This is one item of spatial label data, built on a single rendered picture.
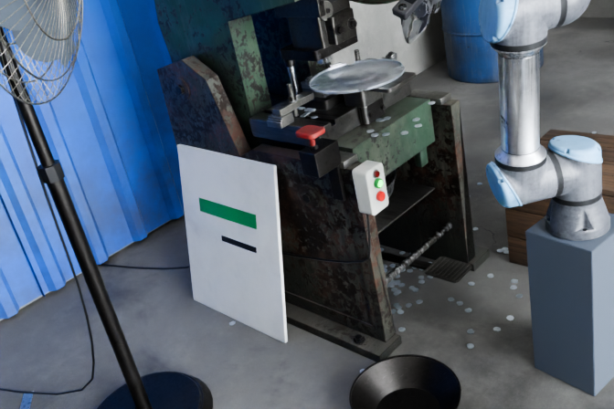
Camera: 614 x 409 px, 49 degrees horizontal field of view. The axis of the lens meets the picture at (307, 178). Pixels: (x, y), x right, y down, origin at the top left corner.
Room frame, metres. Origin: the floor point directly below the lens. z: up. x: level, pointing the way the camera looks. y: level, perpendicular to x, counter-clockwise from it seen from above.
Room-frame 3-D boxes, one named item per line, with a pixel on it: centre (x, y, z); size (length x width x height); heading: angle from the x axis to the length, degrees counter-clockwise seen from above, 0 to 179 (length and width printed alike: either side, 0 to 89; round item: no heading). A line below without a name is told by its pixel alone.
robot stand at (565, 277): (1.43, -0.64, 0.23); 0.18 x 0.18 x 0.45; 34
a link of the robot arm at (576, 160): (1.43, -0.63, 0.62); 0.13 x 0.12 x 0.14; 94
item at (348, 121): (2.06, -0.13, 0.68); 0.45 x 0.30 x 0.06; 132
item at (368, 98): (1.93, -0.24, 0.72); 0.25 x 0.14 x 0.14; 42
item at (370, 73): (1.97, -0.21, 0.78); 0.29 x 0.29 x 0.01
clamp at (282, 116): (1.95, 0.00, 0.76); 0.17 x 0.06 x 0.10; 132
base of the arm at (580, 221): (1.43, -0.64, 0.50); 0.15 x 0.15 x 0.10
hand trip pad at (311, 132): (1.67, -0.03, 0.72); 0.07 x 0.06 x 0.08; 42
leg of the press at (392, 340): (1.99, 0.17, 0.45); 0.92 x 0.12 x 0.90; 42
